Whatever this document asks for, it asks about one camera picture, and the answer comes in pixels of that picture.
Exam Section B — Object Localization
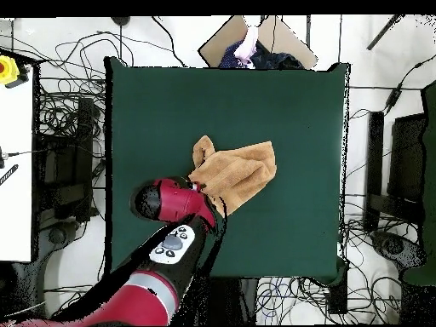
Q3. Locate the orange terry towel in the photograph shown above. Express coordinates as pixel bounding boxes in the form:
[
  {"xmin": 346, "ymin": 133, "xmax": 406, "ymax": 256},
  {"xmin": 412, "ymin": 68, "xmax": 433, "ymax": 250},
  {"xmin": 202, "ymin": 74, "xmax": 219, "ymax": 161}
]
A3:
[{"xmin": 187, "ymin": 135, "xmax": 278, "ymax": 219}]

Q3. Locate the dark green tablecloth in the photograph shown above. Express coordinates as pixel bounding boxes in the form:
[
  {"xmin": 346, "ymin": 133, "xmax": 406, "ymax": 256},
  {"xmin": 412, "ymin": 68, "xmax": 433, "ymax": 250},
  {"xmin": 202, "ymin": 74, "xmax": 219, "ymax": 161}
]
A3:
[{"xmin": 103, "ymin": 55, "xmax": 352, "ymax": 280}]

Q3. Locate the black equipment rack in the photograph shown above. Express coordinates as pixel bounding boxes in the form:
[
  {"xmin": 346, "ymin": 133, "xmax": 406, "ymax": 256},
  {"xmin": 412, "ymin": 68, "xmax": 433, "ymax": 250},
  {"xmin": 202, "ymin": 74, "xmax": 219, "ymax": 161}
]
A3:
[
  {"xmin": 362, "ymin": 110, "xmax": 427, "ymax": 233},
  {"xmin": 32, "ymin": 96, "xmax": 97, "ymax": 223}
]

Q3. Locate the cardboard box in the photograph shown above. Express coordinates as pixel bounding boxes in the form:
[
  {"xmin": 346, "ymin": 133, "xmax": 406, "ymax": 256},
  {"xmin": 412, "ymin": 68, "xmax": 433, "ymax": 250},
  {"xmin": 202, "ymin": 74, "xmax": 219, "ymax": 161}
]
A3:
[{"xmin": 198, "ymin": 14, "xmax": 319, "ymax": 71}]

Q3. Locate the pale pink garment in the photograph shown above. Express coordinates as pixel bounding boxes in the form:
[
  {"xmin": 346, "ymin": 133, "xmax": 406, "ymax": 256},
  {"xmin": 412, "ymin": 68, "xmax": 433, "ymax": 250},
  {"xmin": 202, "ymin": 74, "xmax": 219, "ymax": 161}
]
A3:
[{"xmin": 232, "ymin": 26, "xmax": 259, "ymax": 69}]

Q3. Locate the dark blue garment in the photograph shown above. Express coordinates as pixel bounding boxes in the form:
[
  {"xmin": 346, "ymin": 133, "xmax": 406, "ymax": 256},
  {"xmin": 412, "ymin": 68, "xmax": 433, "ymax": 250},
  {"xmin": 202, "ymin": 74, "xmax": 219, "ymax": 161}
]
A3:
[{"xmin": 217, "ymin": 39, "xmax": 305, "ymax": 70}]

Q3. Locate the white desk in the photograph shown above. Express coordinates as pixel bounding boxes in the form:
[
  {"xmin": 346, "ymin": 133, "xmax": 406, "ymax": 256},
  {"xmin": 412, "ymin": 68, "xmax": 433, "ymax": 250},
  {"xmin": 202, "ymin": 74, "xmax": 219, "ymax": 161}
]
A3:
[{"xmin": 0, "ymin": 67, "xmax": 34, "ymax": 263}]

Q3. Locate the black power adapter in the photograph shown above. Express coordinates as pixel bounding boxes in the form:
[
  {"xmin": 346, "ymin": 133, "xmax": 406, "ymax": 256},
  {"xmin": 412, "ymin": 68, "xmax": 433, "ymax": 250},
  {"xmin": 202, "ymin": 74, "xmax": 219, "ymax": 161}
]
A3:
[{"xmin": 384, "ymin": 86, "xmax": 403, "ymax": 112}]

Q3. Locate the yellow emergency stop button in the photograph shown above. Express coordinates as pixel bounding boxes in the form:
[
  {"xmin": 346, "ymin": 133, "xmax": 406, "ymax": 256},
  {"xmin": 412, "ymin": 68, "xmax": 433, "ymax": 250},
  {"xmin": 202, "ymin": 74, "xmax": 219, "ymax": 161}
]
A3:
[{"xmin": 0, "ymin": 54, "xmax": 20, "ymax": 86}]

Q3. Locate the green covered side table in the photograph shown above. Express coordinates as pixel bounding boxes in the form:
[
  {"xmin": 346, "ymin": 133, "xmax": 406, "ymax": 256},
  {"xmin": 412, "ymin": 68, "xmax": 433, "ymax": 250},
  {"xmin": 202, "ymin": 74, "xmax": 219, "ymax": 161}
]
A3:
[{"xmin": 401, "ymin": 79, "xmax": 436, "ymax": 287}]

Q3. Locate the black rod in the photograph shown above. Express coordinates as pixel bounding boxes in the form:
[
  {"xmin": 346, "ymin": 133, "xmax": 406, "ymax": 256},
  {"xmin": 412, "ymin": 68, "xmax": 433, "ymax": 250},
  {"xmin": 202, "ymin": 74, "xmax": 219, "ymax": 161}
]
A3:
[{"xmin": 366, "ymin": 14, "xmax": 404, "ymax": 51}]

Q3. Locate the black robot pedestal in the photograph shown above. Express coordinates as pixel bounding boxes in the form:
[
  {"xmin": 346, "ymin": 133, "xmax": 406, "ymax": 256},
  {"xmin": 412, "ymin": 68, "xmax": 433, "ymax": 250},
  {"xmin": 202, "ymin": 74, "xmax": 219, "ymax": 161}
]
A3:
[{"xmin": 204, "ymin": 277, "xmax": 260, "ymax": 326}]

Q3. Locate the black cable tangle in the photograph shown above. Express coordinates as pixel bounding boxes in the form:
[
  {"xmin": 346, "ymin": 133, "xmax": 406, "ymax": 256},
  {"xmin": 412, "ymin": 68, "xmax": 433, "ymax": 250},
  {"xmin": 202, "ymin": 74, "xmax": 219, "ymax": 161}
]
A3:
[
  {"xmin": 256, "ymin": 275, "xmax": 403, "ymax": 326},
  {"xmin": 33, "ymin": 30, "xmax": 134, "ymax": 137},
  {"xmin": 43, "ymin": 284, "xmax": 103, "ymax": 327}
]

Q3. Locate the black ribbed strap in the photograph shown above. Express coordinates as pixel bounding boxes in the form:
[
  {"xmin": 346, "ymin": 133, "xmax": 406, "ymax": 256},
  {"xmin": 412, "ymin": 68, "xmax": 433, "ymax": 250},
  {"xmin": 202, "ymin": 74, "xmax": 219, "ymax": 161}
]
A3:
[{"xmin": 0, "ymin": 163, "xmax": 20, "ymax": 187}]

